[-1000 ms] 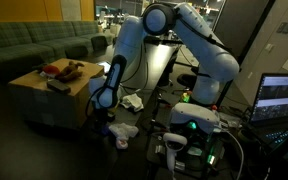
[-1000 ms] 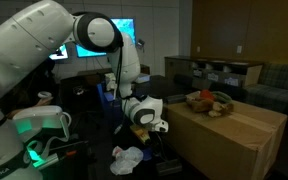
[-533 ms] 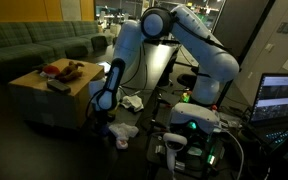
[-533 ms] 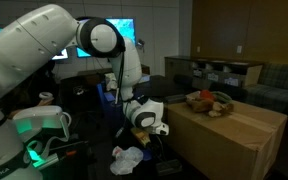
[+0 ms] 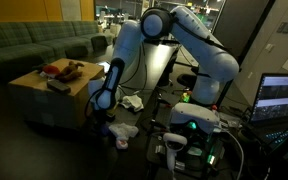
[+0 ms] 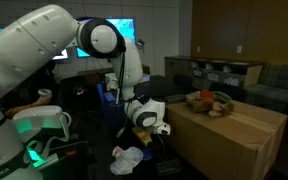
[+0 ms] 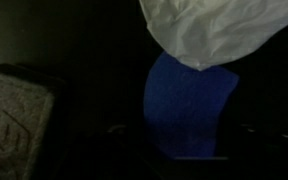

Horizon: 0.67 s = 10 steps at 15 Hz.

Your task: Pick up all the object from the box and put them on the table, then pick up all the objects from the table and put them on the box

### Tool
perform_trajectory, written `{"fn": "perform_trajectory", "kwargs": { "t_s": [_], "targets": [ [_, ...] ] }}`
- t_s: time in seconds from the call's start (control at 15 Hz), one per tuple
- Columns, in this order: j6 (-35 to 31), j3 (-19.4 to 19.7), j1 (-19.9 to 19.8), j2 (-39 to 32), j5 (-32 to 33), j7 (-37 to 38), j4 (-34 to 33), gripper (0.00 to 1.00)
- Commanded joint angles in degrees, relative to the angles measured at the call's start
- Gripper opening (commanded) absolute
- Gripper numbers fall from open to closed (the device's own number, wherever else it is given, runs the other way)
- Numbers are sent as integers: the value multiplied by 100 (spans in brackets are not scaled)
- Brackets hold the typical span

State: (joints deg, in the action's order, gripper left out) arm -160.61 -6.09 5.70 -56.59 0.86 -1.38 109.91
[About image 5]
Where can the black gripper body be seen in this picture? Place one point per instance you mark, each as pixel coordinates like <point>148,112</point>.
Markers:
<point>103,116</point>

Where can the white plastic bag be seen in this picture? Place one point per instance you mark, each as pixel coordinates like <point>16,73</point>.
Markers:
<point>124,131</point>

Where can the brown plush toy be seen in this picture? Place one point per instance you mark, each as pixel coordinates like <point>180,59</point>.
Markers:
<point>69,72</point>

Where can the orange plush toy with tag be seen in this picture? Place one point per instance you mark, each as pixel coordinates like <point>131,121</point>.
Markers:
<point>50,70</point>

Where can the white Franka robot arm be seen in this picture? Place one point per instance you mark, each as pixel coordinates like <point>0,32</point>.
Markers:
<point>200,50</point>

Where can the large brown cardboard box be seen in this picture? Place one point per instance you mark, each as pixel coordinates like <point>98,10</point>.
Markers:
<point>57,106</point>

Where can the yellow emergency stop box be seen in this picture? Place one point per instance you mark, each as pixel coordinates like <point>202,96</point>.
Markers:
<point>185,97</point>

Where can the white terry towel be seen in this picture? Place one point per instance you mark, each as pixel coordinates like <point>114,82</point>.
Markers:
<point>134,102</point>

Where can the lit tablet screen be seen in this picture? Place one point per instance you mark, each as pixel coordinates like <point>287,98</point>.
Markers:
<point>104,66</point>

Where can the black felt whiteboard eraser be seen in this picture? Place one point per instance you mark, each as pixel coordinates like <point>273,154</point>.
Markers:
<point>58,86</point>

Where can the white VR controller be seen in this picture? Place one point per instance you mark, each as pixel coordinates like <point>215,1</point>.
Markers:
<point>174,146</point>

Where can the black round stool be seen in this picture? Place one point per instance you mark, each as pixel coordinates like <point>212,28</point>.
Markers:
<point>185,80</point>

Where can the plaid sofa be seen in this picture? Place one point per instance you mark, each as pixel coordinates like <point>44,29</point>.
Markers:
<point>27,43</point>

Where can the black laptop with lit screen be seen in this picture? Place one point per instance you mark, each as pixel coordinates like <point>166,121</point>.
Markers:
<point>277,100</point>

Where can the white wall switch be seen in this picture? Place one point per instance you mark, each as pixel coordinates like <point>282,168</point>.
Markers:
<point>269,47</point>

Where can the dark wall panel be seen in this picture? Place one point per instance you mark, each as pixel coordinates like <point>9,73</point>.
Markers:
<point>285,27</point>

